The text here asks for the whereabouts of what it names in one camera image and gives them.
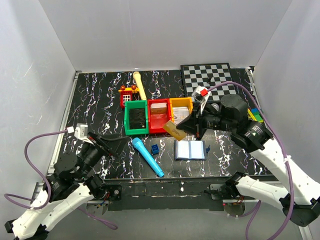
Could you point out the red plastic bin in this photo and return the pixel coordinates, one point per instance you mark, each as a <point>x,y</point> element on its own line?
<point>156,127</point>

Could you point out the yellow green toy brick house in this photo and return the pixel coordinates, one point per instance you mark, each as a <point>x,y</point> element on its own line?
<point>254,115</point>

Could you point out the green plastic bin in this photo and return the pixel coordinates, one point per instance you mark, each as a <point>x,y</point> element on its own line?
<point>128,106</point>

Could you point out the black toy microphone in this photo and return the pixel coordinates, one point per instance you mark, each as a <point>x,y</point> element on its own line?
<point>215,106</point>

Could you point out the light blue toy microphone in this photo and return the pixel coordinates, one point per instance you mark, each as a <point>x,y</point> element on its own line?
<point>139,145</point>

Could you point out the navy blue card holder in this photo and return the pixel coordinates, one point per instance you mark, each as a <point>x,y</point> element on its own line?
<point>191,150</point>

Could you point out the small blue toy brick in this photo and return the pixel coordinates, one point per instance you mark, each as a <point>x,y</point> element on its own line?
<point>155,149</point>

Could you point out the black cards in green bin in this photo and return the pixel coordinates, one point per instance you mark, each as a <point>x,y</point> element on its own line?
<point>137,118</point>

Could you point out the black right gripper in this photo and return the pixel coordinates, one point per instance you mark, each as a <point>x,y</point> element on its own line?
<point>198,122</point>

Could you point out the gold VIP credit card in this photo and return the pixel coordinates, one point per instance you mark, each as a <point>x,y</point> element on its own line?
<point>171,128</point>

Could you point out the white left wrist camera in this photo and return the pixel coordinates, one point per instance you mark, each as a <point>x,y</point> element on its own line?
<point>80,131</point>

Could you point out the black grey chessboard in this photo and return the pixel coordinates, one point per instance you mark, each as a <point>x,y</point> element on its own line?
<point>194,75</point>

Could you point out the cream toy microphone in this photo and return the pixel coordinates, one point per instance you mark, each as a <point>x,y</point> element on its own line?
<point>138,80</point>

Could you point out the yellow plastic bin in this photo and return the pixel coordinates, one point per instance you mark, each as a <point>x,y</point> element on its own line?
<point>180,101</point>

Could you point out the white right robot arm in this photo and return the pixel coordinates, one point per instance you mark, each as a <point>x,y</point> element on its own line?
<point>298,196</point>

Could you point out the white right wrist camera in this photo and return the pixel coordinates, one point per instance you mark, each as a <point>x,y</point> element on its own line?
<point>201,94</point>

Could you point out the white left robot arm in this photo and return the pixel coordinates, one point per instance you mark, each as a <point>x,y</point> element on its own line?
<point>68,187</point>

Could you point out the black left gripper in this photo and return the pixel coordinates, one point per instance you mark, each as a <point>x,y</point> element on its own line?
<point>102,144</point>

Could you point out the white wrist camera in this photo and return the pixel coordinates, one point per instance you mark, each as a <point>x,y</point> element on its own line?
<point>201,94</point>
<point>80,131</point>

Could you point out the cards in red bin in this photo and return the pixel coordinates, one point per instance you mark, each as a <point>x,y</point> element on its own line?
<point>158,111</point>

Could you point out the red toy brick house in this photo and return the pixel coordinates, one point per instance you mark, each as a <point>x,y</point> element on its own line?
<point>126,94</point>

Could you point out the white cards in yellow bin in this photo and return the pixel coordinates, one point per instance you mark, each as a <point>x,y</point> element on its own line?
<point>180,113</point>

